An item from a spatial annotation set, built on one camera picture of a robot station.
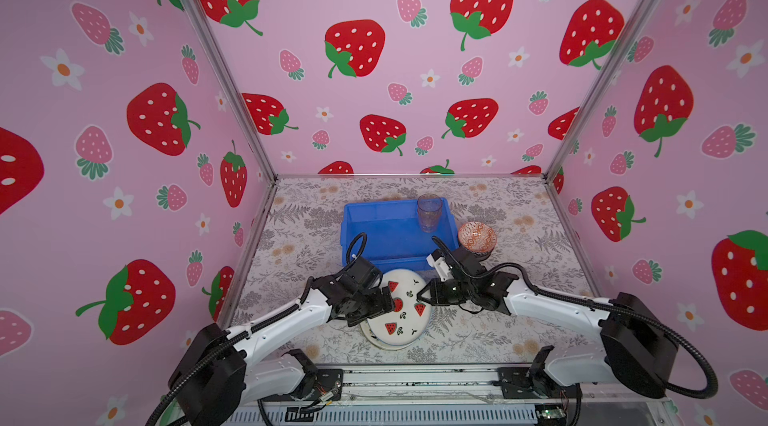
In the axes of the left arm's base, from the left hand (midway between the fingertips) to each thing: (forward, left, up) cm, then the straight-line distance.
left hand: (387, 309), depth 81 cm
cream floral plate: (-6, +5, -4) cm, 9 cm away
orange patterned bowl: (+22, -28, +3) cm, 36 cm away
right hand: (+2, -8, +3) cm, 9 cm away
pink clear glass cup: (+34, -14, +2) cm, 37 cm away
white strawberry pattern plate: (-2, -6, 0) cm, 7 cm away
